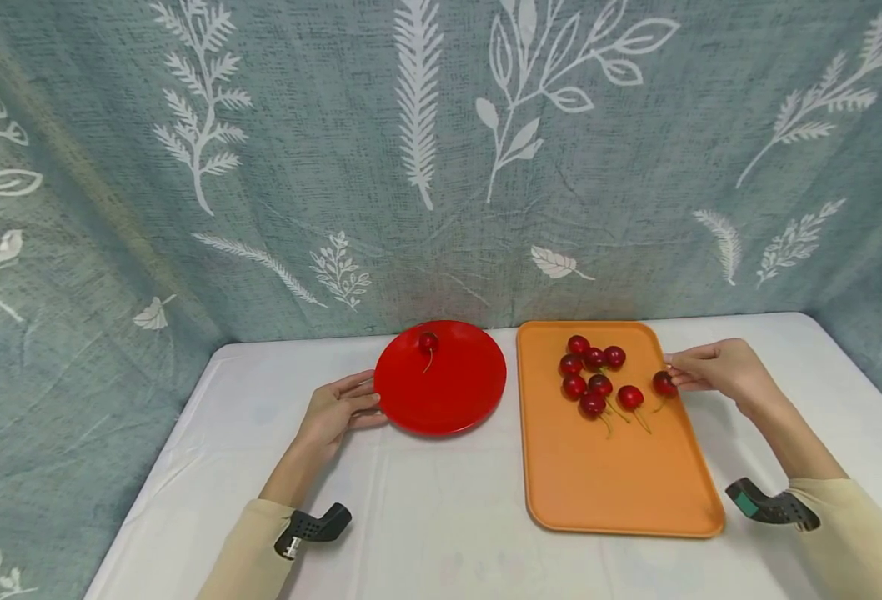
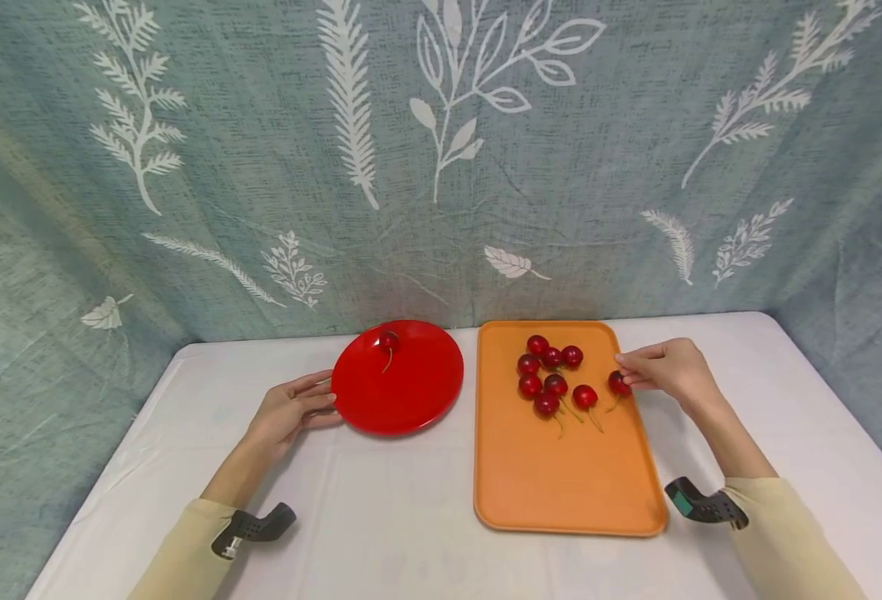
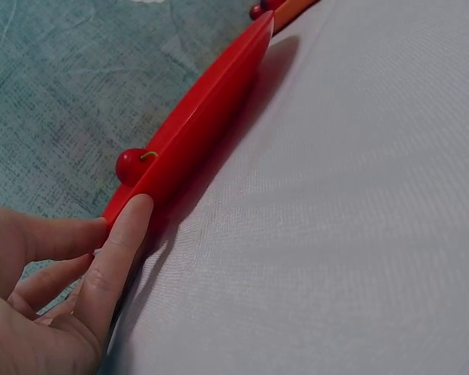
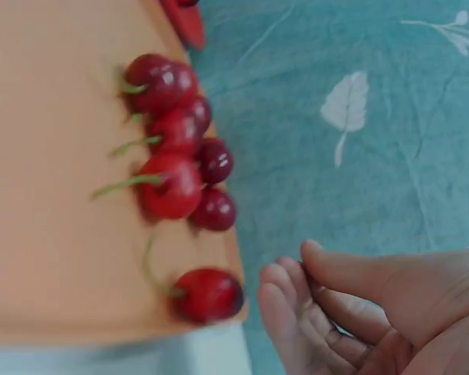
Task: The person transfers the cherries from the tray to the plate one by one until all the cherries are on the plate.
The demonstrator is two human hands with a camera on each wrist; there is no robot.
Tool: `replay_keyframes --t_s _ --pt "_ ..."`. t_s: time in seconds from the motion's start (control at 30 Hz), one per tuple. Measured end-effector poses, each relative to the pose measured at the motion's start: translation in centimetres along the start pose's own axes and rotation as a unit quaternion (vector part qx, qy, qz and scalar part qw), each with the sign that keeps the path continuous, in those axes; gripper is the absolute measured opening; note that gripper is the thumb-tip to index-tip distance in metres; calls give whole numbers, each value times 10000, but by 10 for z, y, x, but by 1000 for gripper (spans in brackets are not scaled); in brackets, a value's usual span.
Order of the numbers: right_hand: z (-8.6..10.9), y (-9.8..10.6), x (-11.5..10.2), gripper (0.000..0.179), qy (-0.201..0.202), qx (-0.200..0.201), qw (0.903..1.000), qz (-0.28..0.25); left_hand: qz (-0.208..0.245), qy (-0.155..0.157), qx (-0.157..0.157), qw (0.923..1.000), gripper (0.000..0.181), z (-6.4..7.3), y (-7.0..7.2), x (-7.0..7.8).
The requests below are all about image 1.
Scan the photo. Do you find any person's right hand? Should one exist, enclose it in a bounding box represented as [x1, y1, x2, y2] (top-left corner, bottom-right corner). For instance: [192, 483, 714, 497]
[664, 337, 787, 418]

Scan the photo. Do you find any person's left hand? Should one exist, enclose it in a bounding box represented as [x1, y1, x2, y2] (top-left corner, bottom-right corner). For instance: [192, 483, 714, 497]
[291, 370, 389, 463]

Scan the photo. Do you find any red round plate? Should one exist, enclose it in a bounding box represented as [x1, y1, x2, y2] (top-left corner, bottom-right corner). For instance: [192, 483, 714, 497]
[373, 320, 509, 437]

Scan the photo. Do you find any person's right forearm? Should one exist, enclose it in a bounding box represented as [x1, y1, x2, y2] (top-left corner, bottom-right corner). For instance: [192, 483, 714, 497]
[737, 392, 882, 600]

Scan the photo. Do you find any person's left forearm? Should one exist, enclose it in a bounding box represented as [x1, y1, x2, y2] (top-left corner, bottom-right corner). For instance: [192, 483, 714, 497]
[195, 437, 337, 600]

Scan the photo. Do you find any cluster of red cherries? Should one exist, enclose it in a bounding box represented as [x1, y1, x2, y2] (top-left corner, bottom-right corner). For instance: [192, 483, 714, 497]
[559, 334, 652, 438]

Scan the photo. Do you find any black wrist band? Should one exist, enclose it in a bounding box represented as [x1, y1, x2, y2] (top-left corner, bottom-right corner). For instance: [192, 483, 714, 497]
[274, 502, 353, 561]
[725, 477, 822, 533]

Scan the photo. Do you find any orange rectangular tray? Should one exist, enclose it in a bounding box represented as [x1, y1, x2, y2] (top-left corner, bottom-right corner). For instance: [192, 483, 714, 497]
[516, 321, 726, 538]

